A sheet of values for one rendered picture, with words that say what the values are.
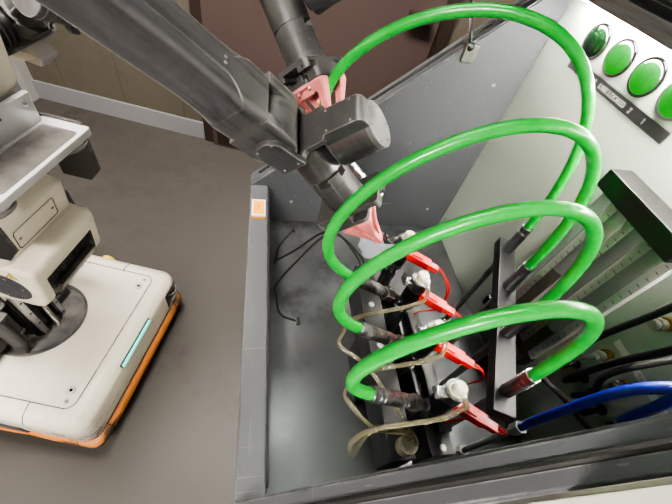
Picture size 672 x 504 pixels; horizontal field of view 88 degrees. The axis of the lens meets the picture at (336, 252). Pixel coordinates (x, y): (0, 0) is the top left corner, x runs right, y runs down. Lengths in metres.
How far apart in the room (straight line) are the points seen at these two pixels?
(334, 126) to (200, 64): 0.15
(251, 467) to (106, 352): 0.95
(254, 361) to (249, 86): 0.41
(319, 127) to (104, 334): 1.20
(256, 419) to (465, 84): 0.72
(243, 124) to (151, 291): 1.20
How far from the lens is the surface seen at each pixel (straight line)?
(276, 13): 0.57
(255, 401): 0.58
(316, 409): 0.71
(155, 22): 0.34
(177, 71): 0.36
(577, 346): 0.41
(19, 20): 0.95
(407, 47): 2.10
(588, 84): 0.54
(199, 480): 1.53
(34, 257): 1.02
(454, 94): 0.82
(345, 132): 0.41
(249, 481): 0.57
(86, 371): 1.43
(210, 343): 1.67
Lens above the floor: 1.51
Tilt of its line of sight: 49 degrees down
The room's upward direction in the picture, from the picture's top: 16 degrees clockwise
